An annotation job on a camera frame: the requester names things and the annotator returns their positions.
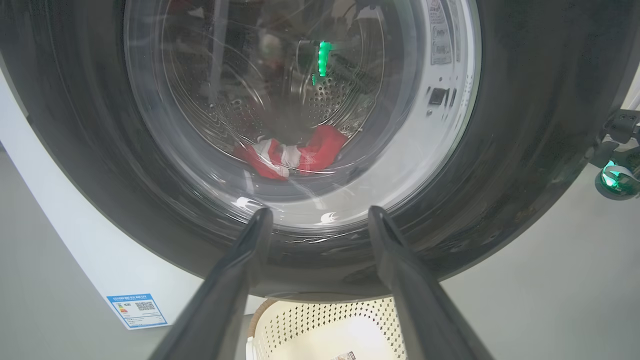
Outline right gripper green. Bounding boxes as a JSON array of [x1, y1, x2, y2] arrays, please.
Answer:
[[590, 110, 640, 168]]

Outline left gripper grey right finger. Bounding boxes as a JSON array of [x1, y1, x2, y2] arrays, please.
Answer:
[[368, 205, 494, 360]]

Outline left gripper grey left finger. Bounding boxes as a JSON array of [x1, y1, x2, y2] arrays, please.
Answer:
[[150, 207, 274, 360]]

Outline dark round glass machine door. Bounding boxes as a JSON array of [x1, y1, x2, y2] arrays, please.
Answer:
[[0, 0, 640, 304]]

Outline red and white garment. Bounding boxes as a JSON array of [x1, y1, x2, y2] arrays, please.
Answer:
[[235, 125, 349, 181]]

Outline cream perforated laundry basket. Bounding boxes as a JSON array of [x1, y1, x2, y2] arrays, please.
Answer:
[[247, 297, 409, 360]]

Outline white washing machine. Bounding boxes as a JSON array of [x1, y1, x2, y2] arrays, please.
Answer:
[[0, 67, 268, 331]]

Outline blue energy label sticker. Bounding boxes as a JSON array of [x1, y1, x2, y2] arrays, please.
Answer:
[[106, 293, 169, 330]]

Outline grey warning sticker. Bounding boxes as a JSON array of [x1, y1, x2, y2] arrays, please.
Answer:
[[427, 0, 454, 66]]

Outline steel perforated drum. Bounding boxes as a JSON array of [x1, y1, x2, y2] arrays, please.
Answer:
[[160, 0, 387, 162]]

